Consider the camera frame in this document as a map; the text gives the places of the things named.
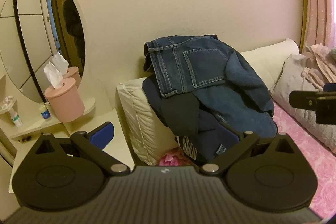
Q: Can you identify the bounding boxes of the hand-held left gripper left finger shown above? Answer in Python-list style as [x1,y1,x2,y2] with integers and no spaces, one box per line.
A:
[35,122,130,176]

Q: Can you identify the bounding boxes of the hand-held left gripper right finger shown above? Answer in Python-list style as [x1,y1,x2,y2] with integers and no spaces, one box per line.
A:
[200,122,297,176]

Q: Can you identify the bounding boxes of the blue denim jeans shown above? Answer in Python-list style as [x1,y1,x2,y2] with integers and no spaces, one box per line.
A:
[144,35,229,98]
[193,44,279,142]

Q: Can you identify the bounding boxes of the pile of pink clothes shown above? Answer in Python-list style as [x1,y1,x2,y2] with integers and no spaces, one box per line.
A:
[301,43,336,91]

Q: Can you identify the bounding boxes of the white dressing table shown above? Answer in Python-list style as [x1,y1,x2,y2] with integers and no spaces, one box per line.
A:
[0,0,137,194]

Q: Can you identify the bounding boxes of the navy garment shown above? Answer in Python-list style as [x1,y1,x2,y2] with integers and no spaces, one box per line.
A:
[196,109,238,163]

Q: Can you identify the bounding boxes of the grey pillow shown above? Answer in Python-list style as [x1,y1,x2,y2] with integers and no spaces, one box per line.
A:
[270,54,336,154]

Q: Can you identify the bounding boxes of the cream quilted pillow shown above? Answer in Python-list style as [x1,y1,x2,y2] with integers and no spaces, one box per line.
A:
[117,77,179,166]

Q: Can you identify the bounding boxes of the striped garment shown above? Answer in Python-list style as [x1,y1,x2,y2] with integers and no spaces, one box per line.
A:
[177,135,200,161]

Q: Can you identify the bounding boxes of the pink round tissue box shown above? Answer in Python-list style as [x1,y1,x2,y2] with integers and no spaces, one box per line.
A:
[44,77,86,123]

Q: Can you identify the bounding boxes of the pink rose blanket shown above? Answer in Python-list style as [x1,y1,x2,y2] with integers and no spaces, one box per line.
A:
[157,103,336,215]

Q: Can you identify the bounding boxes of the black garment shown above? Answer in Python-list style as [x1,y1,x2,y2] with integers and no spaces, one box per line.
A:
[142,76,203,136]

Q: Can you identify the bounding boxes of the small blue label bottle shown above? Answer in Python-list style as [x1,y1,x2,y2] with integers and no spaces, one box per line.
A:
[39,103,52,121]

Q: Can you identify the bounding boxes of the white tissue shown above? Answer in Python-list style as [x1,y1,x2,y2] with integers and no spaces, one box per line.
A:
[43,61,64,89]

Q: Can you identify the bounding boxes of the small white green bottle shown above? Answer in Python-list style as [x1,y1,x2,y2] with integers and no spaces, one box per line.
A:
[10,109,24,128]

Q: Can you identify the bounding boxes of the clear plastic packet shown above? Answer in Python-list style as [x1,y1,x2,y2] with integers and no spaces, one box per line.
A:
[0,96,18,112]

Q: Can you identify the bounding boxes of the oval mirror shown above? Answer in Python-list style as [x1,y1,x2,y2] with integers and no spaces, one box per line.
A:
[0,0,86,104]

